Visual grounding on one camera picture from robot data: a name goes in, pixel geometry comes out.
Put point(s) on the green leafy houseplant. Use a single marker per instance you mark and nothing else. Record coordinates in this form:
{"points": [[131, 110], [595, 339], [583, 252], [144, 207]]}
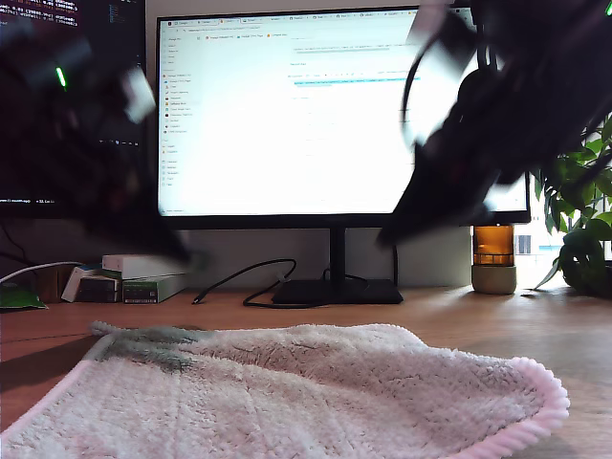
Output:
{"points": [[583, 258]]}

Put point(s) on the white fluffy tea towel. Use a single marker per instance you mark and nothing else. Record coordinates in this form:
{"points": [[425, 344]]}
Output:
{"points": [[287, 397]]}

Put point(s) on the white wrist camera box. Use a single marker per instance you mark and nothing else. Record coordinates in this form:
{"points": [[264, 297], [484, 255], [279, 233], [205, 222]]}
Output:
{"points": [[440, 43], [138, 95]]}

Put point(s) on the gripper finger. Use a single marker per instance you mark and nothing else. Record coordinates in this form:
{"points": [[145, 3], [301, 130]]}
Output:
{"points": [[440, 191], [138, 225]]}

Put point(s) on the long white box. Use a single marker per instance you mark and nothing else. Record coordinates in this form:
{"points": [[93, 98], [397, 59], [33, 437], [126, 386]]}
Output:
{"points": [[134, 265]]}

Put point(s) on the green label box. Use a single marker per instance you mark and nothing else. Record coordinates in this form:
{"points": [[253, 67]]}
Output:
{"points": [[143, 291]]}

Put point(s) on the amber bottle with pale base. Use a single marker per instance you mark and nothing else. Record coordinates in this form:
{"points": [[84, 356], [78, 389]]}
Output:
{"points": [[492, 282]]}

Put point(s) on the brown cardboard box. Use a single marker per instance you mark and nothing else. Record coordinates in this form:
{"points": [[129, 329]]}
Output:
{"points": [[50, 284]]}

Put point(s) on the green packet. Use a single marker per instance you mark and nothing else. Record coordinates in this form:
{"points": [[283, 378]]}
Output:
{"points": [[16, 299]]}

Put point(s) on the black monitor with bright screen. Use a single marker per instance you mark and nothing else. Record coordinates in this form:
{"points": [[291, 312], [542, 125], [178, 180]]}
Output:
{"points": [[287, 143]]}

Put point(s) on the monitor with dark terminal screen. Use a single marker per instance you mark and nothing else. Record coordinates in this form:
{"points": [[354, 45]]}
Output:
{"points": [[119, 38]]}

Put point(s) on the small dark box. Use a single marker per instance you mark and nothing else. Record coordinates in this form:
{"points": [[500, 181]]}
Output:
{"points": [[98, 290]]}

